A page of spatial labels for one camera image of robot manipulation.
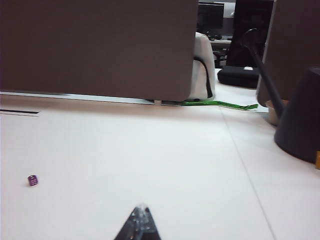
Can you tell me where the purple die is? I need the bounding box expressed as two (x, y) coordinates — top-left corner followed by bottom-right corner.
(27, 174), (39, 187)

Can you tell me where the green tape strip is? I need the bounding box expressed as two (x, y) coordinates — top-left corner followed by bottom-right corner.
(180, 99), (259, 111)

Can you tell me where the narrow brown partition panel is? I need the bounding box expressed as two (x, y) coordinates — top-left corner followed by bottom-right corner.
(256, 0), (320, 107)

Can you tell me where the black computer monitor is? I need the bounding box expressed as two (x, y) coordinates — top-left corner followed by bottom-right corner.
(197, 2), (225, 30)

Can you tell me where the white bag with black strap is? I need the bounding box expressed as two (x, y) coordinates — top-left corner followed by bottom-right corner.
(187, 31), (217, 100)

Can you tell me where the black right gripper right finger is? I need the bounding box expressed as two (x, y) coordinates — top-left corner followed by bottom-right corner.
(139, 205), (161, 240)

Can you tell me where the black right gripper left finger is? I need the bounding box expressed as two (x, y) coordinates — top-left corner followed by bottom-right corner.
(113, 205), (145, 240)

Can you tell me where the person in dark shirt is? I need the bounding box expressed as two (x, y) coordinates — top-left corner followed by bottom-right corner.
(228, 0), (275, 68)

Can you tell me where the beige paper bowl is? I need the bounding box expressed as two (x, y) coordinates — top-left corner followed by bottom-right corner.
(265, 99), (285, 126)

